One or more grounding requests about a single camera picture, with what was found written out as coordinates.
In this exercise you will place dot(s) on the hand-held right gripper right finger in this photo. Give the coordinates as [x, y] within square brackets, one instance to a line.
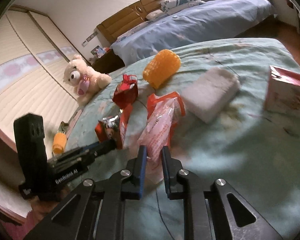
[166, 170]

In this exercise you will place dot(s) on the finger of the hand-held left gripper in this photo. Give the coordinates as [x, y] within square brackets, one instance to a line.
[106, 147]
[90, 147]

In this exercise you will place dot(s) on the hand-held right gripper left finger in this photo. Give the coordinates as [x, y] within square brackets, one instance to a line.
[141, 172]

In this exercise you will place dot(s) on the red cartoon snack packet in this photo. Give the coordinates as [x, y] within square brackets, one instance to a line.
[110, 130]

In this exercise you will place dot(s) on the orange clear plastic bag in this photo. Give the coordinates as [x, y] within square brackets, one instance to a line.
[160, 122]

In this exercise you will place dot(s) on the white foam pad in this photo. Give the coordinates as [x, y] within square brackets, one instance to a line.
[210, 95]

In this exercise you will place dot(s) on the orange ridged plastic toy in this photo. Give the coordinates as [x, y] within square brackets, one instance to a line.
[161, 67]

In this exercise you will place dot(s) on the white and red carton box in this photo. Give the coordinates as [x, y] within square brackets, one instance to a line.
[287, 92]

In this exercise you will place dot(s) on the cream teddy bear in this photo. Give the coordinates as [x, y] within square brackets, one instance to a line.
[77, 77]

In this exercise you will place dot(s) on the cream sliding door wardrobe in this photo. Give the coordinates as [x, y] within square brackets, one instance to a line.
[22, 67]

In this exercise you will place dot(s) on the dark wooden nightstand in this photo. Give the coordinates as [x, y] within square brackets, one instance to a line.
[107, 62]

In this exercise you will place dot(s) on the flat patterned pillow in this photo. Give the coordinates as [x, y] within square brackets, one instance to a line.
[126, 37]

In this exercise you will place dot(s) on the wooden headboard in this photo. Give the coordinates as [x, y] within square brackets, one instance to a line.
[125, 17]

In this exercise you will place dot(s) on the white pillow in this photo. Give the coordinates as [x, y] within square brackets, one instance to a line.
[153, 14]

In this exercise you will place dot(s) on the blue sheet bed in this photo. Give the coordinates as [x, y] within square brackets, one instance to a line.
[190, 25]

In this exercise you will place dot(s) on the folded blue white quilt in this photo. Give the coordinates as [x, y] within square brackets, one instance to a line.
[180, 1]

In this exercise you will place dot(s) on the small photo frame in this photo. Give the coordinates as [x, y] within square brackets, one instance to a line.
[96, 50]

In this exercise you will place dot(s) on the wall switch panel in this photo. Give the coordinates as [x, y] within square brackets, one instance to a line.
[88, 38]

